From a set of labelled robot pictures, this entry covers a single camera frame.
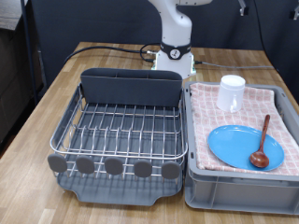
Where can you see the blue plate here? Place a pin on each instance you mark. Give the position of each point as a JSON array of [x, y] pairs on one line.
[[233, 146]]

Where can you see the white mug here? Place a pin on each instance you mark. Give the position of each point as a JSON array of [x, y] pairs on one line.
[[230, 91]]

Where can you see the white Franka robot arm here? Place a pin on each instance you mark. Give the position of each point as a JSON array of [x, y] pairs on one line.
[[174, 28]]

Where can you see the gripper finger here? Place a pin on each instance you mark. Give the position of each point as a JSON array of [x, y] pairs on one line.
[[296, 12], [244, 8]]

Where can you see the pink checked cloth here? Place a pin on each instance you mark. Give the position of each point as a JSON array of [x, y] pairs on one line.
[[211, 124]]

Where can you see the dark grey cutlery holder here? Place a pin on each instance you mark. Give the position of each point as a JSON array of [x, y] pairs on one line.
[[130, 90]]

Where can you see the grey plastic drain tray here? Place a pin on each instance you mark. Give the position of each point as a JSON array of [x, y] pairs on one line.
[[124, 193]]

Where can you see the grey plastic crate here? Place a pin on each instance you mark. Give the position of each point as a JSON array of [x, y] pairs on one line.
[[236, 196]]

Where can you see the dark metal pole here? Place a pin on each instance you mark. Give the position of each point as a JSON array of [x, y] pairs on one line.
[[28, 46]]

